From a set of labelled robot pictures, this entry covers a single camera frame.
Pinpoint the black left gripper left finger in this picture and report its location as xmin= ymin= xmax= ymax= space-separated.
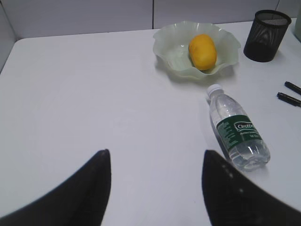
xmin=0 ymin=149 xmax=111 ymax=226

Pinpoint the yellow mango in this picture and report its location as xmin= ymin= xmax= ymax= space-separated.
xmin=189 ymin=34 xmax=217 ymax=71

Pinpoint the black mesh pen holder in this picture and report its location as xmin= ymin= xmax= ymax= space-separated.
xmin=244 ymin=9 xmax=292 ymax=63

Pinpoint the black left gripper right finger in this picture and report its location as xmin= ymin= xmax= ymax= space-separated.
xmin=202 ymin=150 xmax=301 ymax=226

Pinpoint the frosted green wavy plate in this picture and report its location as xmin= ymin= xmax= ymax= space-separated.
xmin=153 ymin=21 xmax=241 ymax=79

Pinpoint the black marker pen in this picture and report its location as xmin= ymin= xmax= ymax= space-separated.
xmin=277 ymin=92 xmax=301 ymax=107
xmin=285 ymin=81 xmax=301 ymax=95

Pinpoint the light green plastic basket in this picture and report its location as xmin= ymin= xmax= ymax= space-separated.
xmin=293 ymin=18 xmax=301 ymax=42

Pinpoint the clear water bottle green label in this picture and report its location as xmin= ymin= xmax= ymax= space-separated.
xmin=206 ymin=84 xmax=270 ymax=171

